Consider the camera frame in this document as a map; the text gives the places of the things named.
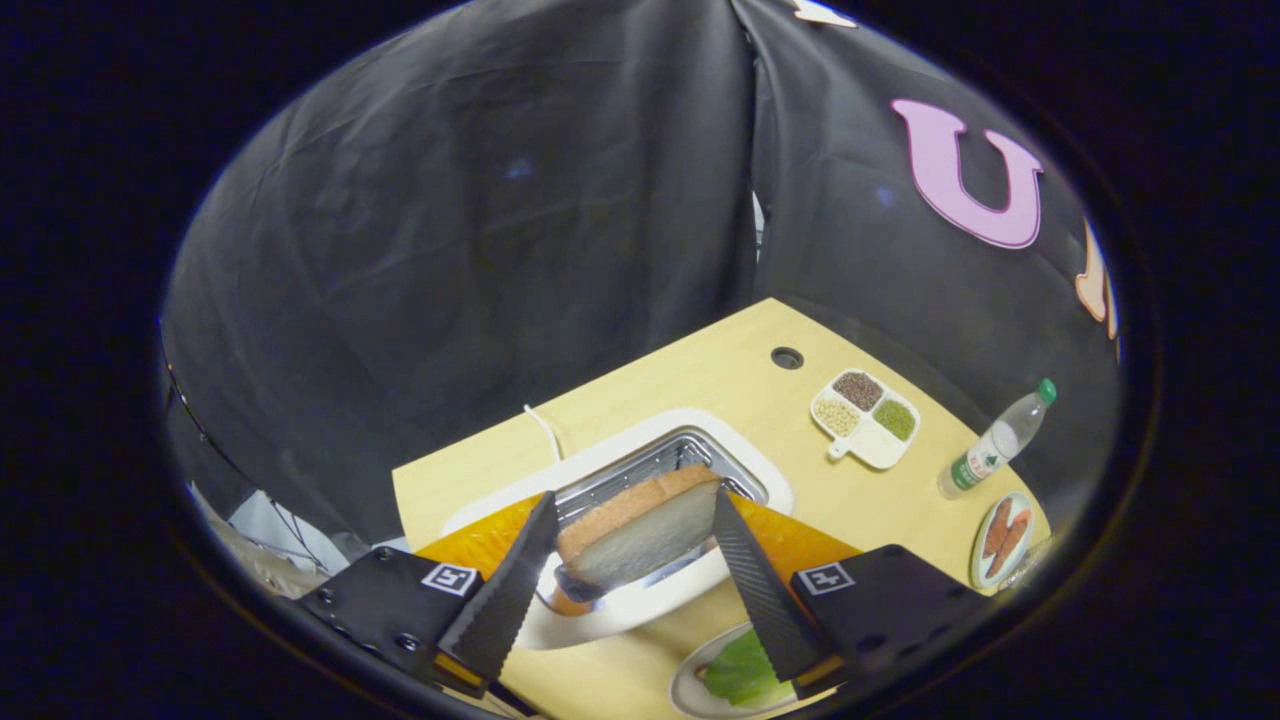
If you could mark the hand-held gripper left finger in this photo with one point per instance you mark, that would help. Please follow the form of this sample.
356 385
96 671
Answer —
505 600

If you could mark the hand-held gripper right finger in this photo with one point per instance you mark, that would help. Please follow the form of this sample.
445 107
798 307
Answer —
765 600

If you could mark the green lettuce leaf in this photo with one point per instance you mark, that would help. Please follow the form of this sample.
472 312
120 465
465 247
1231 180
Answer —
740 675

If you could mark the toasted bread slice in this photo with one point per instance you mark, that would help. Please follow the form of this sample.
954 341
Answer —
640 530

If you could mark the beige round plate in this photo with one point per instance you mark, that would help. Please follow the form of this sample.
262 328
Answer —
685 690

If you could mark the white toaster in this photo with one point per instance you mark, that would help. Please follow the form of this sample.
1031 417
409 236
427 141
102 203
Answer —
640 612

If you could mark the white divided seasoning dish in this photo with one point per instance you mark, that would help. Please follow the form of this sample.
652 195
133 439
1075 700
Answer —
880 450

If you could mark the pale blue plate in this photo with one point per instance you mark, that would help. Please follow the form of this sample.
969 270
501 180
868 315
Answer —
978 570

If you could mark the brown fried meat piece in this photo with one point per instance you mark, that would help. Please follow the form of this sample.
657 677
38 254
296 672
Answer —
996 528

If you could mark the fried meat piece orange edge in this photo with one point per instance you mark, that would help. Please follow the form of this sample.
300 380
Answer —
1012 545

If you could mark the clear plastic water bottle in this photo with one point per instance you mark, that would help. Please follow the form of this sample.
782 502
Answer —
985 458

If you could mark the black backdrop cloth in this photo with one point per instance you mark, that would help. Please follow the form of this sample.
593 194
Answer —
450 250

